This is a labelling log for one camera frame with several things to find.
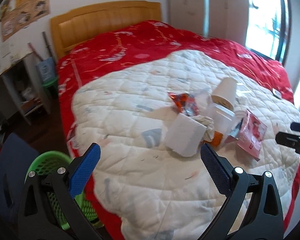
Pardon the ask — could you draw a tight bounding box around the wall poster collage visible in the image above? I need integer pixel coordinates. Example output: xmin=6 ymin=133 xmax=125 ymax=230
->
xmin=0 ymin=0 xmax=50 ymax=42

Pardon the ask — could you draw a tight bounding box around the clear plastic cup stack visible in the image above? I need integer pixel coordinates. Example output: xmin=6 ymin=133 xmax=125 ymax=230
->
xmin=206 ymin=103 xmax=235 ymax=139

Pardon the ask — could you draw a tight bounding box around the white paper cup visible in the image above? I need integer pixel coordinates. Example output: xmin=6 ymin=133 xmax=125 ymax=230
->
xmin=211 ymin=77 xmax=237 ymax=111

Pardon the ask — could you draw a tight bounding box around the small white square device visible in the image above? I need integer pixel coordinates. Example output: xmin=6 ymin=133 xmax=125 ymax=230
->
xmin=272 ymin=88 xmax=282 ymax=100

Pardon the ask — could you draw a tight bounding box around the wooden bed headboard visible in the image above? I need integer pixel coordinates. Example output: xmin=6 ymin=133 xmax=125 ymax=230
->
xmin=50 ymin=1 xmax=162 ymax=59

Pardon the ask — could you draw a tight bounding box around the pink tissue packet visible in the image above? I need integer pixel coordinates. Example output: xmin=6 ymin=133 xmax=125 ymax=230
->
xmin=237 ymin=109 xmax=267 ymax=161

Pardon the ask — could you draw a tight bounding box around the white quilted blanket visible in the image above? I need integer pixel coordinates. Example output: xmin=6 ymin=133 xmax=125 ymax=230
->
xmin=72 ymin=50 xmax=300 ymax=239

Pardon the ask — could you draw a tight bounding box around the paper tissue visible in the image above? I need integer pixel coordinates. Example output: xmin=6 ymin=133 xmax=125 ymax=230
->
xmin=191 ymin=115 xmax=215 ymax=142

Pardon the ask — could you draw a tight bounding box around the orange peel piece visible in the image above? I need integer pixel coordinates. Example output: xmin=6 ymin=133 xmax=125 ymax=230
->
xmin=202 ymin=131 xmax=223 ymax=147

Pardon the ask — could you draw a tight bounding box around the red snack wrapper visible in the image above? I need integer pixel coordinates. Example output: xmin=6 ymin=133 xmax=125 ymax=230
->
xmin=168 ymin=92 xmax=199 ymax=116

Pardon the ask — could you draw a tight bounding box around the white wardrobe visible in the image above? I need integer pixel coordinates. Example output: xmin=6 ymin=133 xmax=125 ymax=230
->
xmin=168 ymin=0 xmax=249 ymax=46

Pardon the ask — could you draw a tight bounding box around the white desk with shelves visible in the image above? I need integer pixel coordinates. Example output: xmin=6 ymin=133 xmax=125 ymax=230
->
xmin=0 ymin=51 xmax=51 ymax=125

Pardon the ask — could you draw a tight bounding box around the light blue paper bag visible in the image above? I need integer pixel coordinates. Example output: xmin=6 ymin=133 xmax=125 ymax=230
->
xmin=36 ymin=57 xmax=56 ymax=83

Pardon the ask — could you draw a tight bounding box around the white foam block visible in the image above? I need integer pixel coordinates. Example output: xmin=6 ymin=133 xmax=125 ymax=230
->
xmin=164 ymin=113 xmax=206 ymax=158

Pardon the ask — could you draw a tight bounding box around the dark blue chair cushion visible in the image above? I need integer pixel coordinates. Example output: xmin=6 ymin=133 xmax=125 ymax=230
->
xmin=0 ymin=133 xmax=39 ymax=239

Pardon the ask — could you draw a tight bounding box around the green plastic mesh trash basket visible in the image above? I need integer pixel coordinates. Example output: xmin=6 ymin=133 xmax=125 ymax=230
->
xmin=19 ymin=151 xmax=102 ymax=237

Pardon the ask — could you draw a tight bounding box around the green plastic stool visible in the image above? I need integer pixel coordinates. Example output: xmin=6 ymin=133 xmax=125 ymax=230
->
xmin=43 ymin=77 xmax=58 ymax=99

